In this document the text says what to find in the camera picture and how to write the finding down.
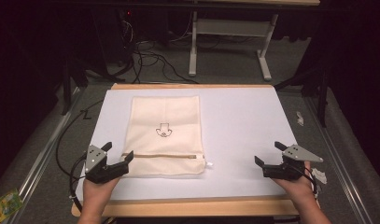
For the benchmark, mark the white table mat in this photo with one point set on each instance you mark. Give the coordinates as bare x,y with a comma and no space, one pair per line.
240,124

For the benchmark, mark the crumpled white paper scrap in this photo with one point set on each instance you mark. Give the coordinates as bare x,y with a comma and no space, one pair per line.
300,118
320,175

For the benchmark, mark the metal floor rail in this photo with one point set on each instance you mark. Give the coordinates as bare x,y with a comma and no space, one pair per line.
337,161
41,155

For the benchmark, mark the cream cloth zipper bag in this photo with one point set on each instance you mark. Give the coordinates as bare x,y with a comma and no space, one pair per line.
166,112

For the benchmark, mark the person's left hand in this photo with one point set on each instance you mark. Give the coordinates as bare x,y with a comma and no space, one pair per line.
95,194

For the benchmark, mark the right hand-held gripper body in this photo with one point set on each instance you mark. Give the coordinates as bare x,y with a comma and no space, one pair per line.
285,171

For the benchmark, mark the person's right hand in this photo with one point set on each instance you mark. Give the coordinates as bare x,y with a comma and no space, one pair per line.
299,188

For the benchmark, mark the white metal desk frame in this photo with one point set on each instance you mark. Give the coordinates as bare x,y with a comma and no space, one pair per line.
231,27

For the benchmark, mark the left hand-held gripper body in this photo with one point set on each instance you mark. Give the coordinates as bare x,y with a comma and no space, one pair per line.
99,169

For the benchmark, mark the black metal stand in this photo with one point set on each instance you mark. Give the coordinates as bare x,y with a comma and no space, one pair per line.
66,93
322,99

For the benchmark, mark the green printed packet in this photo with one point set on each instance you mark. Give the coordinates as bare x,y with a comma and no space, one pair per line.
5,207

